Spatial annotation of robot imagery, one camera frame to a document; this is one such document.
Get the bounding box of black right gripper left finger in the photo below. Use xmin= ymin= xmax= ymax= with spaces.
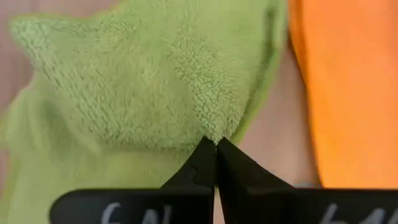
xmin=49 ymin=136 xmax=217 ymax=224

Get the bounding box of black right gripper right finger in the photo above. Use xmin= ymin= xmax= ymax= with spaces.
xmin=216 ymin=138 xmax=398 ymax=224

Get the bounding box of green microfiber towel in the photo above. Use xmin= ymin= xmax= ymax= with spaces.
xmin=0 ymin=0 xmax=289 ymax=224

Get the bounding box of orange microfiber towel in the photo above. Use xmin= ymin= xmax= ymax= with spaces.
xmin=288 ymin=0 xmax=398 ymax=189

